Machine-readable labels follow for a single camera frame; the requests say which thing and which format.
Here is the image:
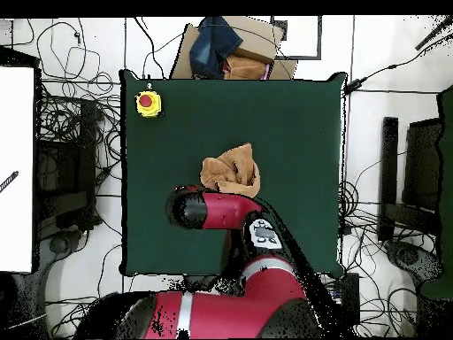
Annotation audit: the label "tangle of black cables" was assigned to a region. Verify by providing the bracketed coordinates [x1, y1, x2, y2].
[35, 17, 123, 178]
[337, 148, 440, 337]

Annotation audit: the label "orange folded towel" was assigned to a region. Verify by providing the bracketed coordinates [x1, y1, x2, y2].
[223, 54, 272, 81]

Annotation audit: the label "blue denim jeans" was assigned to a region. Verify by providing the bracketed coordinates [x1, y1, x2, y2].
[188, 15, 244, 80]

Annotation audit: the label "black flat floor bar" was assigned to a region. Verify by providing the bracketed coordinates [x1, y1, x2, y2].
[377, 116, 400, 243]

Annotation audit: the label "tan terry towel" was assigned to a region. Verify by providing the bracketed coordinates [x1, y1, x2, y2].
[199, 142, 262, 199]

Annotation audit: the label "brown cardboard box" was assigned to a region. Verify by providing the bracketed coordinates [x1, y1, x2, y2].
[169, 15, 299, 81]

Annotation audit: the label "black power adapter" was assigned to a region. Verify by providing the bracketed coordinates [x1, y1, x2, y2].
[343, 78, 364, 96]

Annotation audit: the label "black tripod leg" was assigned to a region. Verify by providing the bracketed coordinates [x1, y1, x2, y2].
[415, 15, 453, 50]

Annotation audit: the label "dark green tablecloth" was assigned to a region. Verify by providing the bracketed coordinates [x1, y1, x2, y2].
[119, 68, 349, 279]

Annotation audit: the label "yellow emergency stop button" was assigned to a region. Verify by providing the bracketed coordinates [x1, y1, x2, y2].
[134, 89, 164, 119]

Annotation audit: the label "dark square floor frame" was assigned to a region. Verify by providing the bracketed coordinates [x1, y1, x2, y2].
[270, 15, 323, 61]

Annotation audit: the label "black caster base leg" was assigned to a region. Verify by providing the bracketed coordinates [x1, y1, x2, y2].
[35, 229, 84, 295]
[383, 238, 443, 284]

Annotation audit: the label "green cloth covered table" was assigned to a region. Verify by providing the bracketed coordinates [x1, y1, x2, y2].
[418, 84, 453, 300]

